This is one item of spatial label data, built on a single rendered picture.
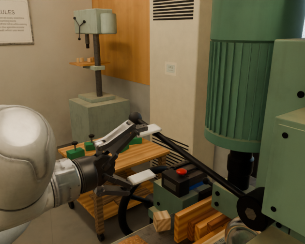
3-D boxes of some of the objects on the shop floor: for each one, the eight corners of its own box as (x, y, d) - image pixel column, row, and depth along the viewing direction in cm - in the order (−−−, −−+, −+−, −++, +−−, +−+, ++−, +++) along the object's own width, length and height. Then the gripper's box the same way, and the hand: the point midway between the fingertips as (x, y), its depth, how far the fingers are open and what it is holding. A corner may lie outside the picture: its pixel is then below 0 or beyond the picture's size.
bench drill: (108, 147, 352) (100, 11, 303) (137, 164, 307) (134, 8, 257) (71, 158, 324) (57, 9, 274) (98, 178, 278) (86, 6, 228)
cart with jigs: (129, 181, 273) (127, 118, 253) (168, 209, 231) (170, 136, 211) (63, 207, 233) (55, 135, 213) (97, 247, 191) (91, 161, 171)
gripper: (82, 232, 62) (159, 197, 74) (81, 133, 51) (171, 112, 63) (68, 210, 67) (142, 181, 80) (65, 116, 56) (151, 100, 68)
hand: (151, 152), depth 71 cm, fingers open, 13 cm apart
